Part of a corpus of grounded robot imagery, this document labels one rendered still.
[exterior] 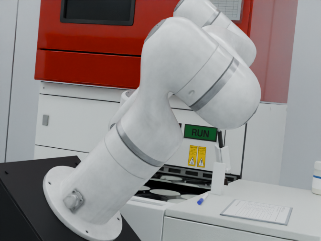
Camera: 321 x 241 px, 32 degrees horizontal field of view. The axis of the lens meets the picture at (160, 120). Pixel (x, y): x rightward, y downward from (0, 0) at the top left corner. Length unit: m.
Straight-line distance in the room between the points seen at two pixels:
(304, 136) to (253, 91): 2.35
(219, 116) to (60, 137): 1.24
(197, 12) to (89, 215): 0.55
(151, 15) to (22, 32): 2.29
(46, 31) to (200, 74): 1.26
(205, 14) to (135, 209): 0.48
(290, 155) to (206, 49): 2.42
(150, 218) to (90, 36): 0.92
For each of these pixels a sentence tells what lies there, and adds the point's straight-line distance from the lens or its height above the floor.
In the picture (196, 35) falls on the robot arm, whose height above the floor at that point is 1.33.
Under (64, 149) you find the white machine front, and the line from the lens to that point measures 2.15.
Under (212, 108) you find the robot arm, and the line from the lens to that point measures 0.98.
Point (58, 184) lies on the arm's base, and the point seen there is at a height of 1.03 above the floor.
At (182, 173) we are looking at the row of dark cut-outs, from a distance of 1.94.
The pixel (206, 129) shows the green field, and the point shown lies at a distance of 1.90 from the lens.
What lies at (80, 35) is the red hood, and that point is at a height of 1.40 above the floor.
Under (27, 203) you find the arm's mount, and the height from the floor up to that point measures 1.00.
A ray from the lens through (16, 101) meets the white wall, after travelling 4.15.
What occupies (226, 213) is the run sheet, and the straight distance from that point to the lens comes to 1.30.
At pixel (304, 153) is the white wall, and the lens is 3.33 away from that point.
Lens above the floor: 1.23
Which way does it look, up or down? 3 degrees down
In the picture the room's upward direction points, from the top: 5 degrees clockwise
